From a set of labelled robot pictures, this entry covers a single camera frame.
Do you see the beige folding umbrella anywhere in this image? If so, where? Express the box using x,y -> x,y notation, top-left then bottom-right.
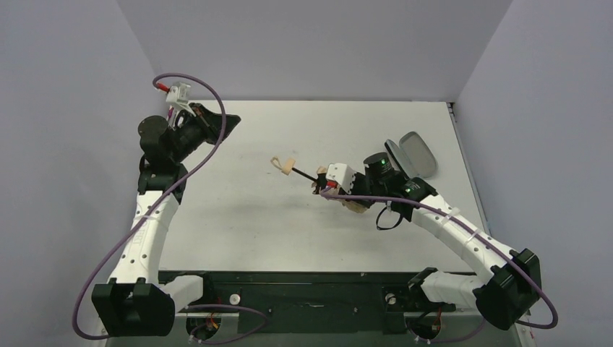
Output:
270,156 -> 368,214

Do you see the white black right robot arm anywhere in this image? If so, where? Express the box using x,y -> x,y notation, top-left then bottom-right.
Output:
324,153 -> 542,330

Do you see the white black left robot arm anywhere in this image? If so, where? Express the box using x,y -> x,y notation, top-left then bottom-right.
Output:
91,103 -> 241,337

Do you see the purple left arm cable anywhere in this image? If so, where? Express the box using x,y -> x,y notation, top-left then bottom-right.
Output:
72,72 -> 270,346

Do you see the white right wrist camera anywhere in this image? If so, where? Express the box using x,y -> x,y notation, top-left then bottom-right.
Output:
325,163 -> 357,193

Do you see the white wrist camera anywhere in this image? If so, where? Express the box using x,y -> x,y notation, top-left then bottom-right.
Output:
325,163 -> 357,193
166,82 -> 194,115

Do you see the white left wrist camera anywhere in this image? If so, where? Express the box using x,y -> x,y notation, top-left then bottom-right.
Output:
166,82 -> 194,115

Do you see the aluminium rail frame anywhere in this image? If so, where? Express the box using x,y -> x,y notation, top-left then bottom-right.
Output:
98,296 -> 241,318

